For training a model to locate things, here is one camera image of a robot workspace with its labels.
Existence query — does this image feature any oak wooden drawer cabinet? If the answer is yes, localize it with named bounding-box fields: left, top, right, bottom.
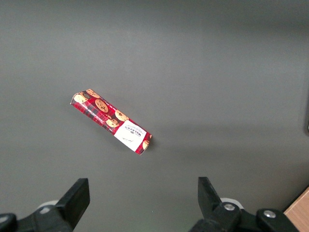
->
left=283, top=187, right=309, bottom=232

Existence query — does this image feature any red tartan cookie box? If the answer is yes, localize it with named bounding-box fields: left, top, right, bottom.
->
left=70, top=88, right=153, bottom=156

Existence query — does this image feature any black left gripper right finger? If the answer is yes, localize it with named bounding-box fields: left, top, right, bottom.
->
left=188, top=177, right=300, bottom=232

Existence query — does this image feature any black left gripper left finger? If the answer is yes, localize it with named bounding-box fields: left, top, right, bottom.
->
left=0, top=178, right=90, bottom=232

